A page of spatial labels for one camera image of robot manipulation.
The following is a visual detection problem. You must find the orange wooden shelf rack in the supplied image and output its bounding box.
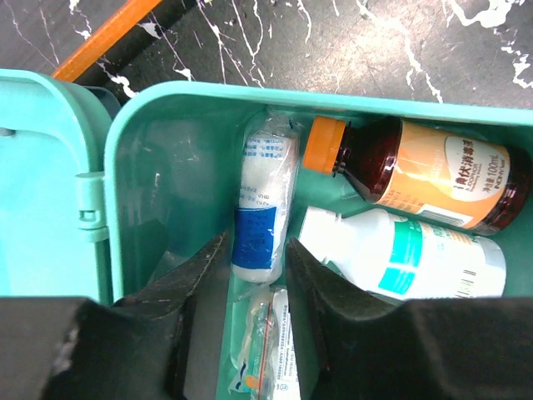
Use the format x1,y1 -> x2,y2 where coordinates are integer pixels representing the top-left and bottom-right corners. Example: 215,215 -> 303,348
52,0 -> 162,83

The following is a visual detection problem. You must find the white blue mask packet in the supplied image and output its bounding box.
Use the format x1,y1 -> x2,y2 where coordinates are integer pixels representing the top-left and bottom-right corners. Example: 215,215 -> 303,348
228,287 -> 301,399

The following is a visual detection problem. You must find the teal medicine kit box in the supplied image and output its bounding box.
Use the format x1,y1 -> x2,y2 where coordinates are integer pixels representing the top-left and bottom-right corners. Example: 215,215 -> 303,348
1,69 -> 532,399

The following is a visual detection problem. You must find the brown syrup bottle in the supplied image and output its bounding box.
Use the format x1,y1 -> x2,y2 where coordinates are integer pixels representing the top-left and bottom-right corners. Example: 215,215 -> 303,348
302,116 -> 532,235

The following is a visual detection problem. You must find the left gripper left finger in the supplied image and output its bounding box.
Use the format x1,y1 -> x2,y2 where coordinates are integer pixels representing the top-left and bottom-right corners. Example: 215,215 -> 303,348
1,233 -> 228,399

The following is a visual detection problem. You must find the white green pill bottle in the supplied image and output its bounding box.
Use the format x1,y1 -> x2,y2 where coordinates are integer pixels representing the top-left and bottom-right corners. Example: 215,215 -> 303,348
299,207 -> 506,301

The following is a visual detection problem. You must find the blue white spray can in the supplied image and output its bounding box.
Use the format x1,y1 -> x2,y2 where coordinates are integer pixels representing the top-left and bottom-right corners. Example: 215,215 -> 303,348
232,112 -> 300,284

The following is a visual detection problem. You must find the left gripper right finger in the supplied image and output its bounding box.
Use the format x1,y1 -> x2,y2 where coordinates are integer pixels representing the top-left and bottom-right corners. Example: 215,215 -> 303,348
285,239 -> 532,399

